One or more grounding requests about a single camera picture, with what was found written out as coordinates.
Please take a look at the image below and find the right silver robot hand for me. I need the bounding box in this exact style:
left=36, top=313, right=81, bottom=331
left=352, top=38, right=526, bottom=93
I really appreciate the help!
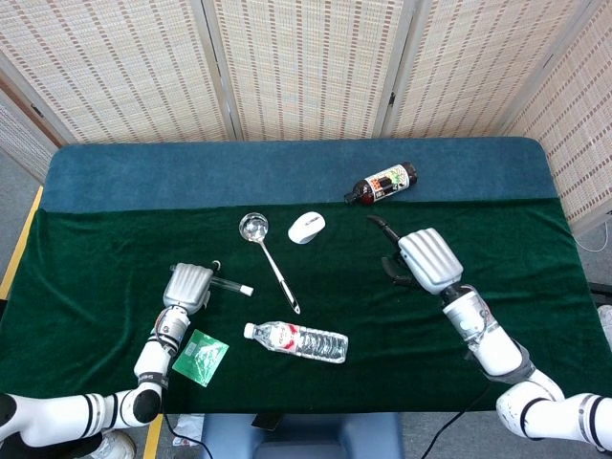
left=366, top=214, right=465, bottom=295

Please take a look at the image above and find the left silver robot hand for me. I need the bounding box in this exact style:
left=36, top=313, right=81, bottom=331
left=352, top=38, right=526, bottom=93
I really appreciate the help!
left=162, top=259, right=222, bottom=316

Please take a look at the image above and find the clear glass test tube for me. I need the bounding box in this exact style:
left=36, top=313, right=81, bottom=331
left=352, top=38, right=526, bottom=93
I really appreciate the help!
left=209, top=276, right=243, bottom=293

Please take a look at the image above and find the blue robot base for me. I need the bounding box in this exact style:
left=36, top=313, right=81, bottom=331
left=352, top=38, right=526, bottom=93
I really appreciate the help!
left=200, top=412, right=405, bottom=459

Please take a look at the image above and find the green sachet packet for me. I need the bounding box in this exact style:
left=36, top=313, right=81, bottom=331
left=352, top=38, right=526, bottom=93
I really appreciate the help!
left=171, top=328, right=230, bottom=388

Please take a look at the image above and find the green velvet cloth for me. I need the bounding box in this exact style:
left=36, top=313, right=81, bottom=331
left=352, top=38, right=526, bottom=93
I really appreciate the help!
left=0, top=196, right=601, bottom=415

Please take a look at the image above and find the dark tea bottle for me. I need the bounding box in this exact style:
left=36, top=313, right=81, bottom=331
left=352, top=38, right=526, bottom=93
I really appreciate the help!
left=343, top=161, right=419, bottom=208

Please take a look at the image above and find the steel ladle with black grip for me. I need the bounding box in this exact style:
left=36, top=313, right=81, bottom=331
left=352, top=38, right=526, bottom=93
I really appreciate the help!
left=238, top=212, right=302, bottom=316

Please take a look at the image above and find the blue table cover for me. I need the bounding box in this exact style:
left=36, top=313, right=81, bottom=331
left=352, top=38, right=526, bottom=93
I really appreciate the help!
left=40, top=137, right=560, bottom=214

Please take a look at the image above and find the white computer mouse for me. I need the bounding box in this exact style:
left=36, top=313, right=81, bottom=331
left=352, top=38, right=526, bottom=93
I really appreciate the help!
left=287, top=211, right=327, bottom=247

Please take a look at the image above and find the clear plastic water bottle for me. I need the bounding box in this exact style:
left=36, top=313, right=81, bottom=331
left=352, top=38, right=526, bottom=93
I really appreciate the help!
left=243, top=320, right=350, bottom=365

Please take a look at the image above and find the crumpled white paper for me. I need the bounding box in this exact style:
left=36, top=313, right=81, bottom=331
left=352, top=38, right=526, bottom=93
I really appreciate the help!
left=171, top=414, right=206, bottom=447

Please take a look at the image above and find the white round floor object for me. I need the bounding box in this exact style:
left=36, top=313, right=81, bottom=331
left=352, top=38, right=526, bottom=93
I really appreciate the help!
left=90, top=429, right=138, bottom=459

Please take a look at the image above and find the woven folding screen panel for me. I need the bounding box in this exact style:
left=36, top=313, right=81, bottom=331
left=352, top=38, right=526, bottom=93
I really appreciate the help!
left=377, top=0, right=599, bottom=140
left=0, top=85, right=63, bottom=183
left=501, top=0, right=612, bottom=235
left=0, top=0, right=240, bottom=144
left=190, top=0, right=417, bottom=142

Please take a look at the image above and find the black floor cable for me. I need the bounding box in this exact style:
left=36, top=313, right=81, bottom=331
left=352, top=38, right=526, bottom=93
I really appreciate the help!
left=162, top=414, right=211, bottom=459
left=432, top=382, right=493, bottom=459

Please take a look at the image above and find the thin white cable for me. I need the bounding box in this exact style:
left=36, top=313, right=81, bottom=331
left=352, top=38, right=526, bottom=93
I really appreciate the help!
left=573, top=233, right=612, bottom=252

